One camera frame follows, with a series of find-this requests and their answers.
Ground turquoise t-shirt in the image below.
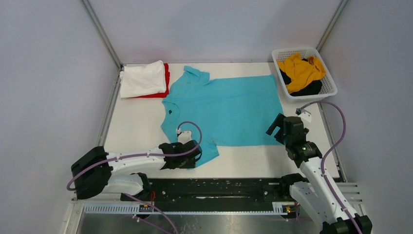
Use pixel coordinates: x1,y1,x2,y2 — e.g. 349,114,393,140
161,66,282,166

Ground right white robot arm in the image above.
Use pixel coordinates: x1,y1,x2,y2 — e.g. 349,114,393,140
266,114,373,234

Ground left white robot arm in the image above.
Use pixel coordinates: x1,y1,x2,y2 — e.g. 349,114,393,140
67,140,202,200

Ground black t-shirt in basket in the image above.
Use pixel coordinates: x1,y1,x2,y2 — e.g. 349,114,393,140
281,71,322,96

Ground white plastic basket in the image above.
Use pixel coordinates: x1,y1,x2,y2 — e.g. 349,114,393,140
271,47,338,102

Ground yellow t-shirt in basket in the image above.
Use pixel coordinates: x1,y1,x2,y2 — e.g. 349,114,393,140
277,52,327,94

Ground red folded t-shirt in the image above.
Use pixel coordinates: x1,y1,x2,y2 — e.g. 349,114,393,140
136,63,170,98

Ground white folded t-shirt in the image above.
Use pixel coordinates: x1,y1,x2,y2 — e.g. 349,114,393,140
119,60,169,98

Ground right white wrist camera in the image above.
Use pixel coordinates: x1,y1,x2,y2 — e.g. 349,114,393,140
296,108,312,123

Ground right table edge rail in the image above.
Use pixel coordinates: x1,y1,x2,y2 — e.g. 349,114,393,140
318,100,347,178

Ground table edge rail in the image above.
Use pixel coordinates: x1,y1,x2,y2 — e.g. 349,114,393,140
318,100,347,178
95,67,123,146

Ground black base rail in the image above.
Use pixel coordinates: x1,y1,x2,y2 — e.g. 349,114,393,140
136,178,297,213

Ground white slotted cable duct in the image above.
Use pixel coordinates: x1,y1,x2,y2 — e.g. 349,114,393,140
82,201,299,216

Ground left table edge rail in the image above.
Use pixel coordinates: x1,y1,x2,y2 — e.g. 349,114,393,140
95,67,123,146

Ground right corner aluminium post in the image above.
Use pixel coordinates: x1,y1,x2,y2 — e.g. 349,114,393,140
316,0,349,51

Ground corner aluminium post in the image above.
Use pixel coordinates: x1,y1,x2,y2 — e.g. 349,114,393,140
316,0,349,51
80,0,123,70

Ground left corner aluminium post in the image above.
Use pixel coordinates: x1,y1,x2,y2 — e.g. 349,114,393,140
80,0,123,70

